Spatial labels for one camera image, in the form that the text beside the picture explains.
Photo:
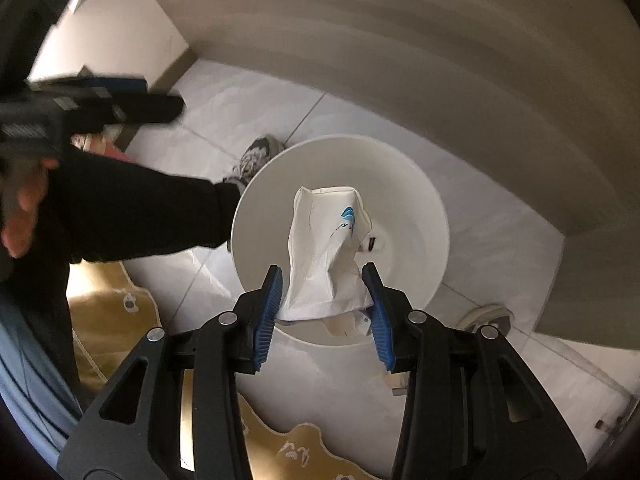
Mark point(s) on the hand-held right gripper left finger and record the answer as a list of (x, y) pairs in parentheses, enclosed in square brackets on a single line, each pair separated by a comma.
[(267, 310)]

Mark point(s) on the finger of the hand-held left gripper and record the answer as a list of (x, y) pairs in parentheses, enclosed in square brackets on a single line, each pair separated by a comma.
[(145, 109), (115, 80)]

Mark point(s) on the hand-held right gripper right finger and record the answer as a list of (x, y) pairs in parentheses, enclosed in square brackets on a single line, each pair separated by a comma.
[(378, 320)]

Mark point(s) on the white paper bag blue logo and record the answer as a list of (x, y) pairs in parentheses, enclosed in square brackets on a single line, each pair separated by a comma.
[(320, 260)]

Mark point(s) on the white round bin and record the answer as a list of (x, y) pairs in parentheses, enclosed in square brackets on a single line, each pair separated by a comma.
[(400, 200)]

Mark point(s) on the person's left hand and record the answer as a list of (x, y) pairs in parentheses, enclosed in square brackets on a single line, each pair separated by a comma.
[(22, 210)]

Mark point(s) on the pink cloth item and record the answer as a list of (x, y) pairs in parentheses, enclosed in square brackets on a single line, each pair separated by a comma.
[(107, 149)]

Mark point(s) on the small white wrapper dark print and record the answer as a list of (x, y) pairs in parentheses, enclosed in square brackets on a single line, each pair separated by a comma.
[(371, 244)]

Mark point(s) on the white round base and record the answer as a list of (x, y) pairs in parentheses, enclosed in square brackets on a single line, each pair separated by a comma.
[(487, 316)]

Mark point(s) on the grey sneaker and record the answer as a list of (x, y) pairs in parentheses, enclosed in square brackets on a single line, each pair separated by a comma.
[(255, 157)]

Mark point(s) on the yellow floor rug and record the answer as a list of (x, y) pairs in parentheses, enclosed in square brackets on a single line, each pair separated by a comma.
[(105, 320)]

